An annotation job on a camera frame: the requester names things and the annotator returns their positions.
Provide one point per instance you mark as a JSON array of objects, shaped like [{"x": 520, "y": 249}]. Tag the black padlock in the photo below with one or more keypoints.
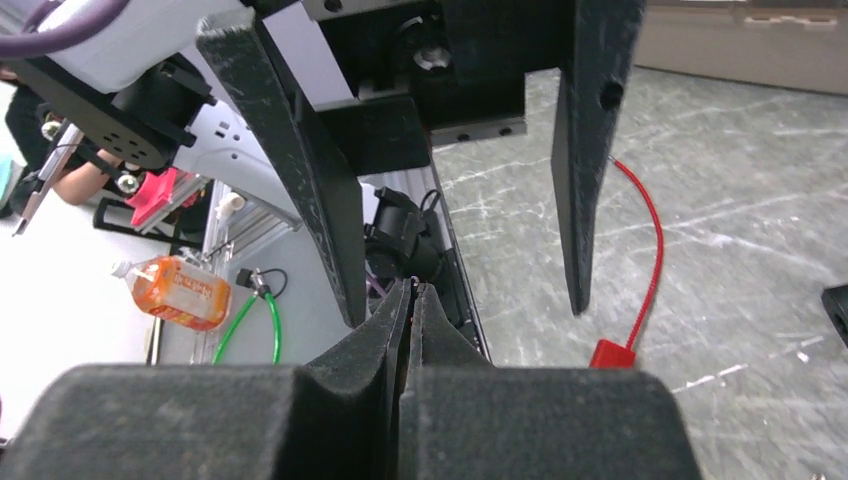
[{"x": 834, "y": 301}]

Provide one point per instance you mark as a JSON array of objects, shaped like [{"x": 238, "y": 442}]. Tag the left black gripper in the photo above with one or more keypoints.
[{"x": 425, "y": 74}]

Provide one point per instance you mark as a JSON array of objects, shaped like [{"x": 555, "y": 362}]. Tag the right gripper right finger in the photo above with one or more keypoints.
[{"x": 461, "y": 417}]

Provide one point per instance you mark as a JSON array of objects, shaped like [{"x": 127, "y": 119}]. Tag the brown translucent tool box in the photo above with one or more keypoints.
[{"x": 799, "y": 45}]

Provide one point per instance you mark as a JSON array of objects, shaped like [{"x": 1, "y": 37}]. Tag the pink plastic clamp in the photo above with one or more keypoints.
[{"x": 157, "y": 196}]

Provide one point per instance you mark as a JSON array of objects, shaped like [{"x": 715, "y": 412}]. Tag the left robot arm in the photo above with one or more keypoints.
[{"x": 202, "y": 86}]

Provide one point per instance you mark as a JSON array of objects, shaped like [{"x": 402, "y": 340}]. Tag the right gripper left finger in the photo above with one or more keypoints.
[{"x": 331, "y": 418}]

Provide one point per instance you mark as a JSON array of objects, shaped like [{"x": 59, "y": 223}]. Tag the silver key bunch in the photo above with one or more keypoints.
[{"x": 414, "y": 285}]

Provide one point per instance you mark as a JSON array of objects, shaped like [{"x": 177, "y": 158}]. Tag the green cable lock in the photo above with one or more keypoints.
[{"x": 255, "y": 331}]

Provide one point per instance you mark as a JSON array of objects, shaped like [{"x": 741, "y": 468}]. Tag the orange drink bottle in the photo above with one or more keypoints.
[{"x": 170, "y": 288}]

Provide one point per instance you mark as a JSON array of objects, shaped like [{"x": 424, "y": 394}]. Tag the aluminium frame rail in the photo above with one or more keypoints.
[{"x": 254, "y": 238}]

